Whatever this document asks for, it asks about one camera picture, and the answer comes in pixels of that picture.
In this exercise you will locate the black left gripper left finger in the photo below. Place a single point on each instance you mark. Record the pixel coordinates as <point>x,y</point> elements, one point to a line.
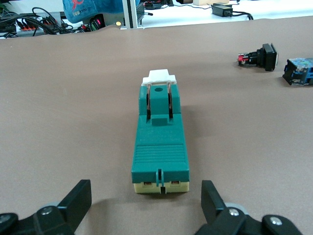
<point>71,208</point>

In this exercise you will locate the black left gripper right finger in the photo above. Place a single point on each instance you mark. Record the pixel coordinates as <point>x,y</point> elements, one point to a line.
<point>215,210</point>

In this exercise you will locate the green terminal block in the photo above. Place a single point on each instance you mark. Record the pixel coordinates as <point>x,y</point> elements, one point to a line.
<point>159,147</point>

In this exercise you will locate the brown paper table mat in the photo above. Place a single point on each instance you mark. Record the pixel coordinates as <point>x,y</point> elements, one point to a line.
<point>73,122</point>

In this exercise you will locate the black square push button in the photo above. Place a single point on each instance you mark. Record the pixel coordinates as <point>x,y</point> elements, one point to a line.
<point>266,57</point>

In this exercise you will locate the green push button blue body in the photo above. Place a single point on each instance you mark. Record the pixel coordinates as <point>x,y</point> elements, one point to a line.
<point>299,72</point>

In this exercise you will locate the grey power strip orange plugs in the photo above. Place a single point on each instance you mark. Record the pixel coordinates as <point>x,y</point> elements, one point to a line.
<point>27,28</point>

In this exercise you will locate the black device red light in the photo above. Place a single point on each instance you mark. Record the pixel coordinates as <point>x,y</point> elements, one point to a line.
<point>97,22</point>

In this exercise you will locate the blue fabric bag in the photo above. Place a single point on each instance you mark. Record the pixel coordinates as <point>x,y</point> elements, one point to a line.
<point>80,9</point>

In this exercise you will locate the black power adapter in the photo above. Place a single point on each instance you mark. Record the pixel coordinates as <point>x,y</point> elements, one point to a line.
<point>221,9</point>

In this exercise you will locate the black finned heatsink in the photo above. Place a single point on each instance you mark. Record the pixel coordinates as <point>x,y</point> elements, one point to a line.
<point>141,13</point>

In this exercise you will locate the aluminium camera post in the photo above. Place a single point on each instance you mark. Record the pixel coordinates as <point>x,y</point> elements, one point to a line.
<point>129,12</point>

